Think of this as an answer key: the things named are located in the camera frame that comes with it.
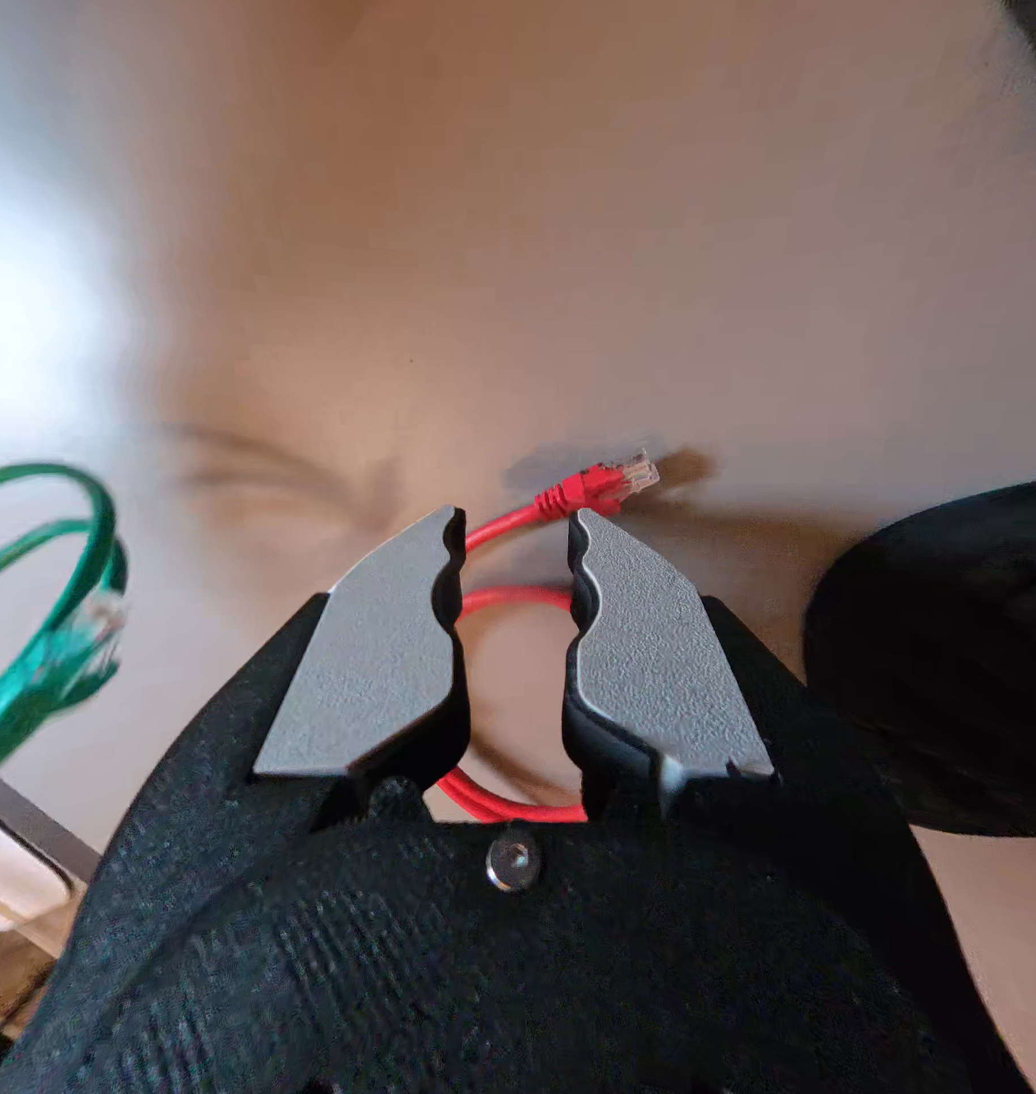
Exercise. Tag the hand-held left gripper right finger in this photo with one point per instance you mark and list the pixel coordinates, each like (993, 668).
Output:
(655, 667)

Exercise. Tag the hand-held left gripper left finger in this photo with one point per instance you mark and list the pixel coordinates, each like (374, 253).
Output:
(373, 658)

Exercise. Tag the black ribbed pad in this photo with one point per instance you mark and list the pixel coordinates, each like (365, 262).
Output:
(937, 658)

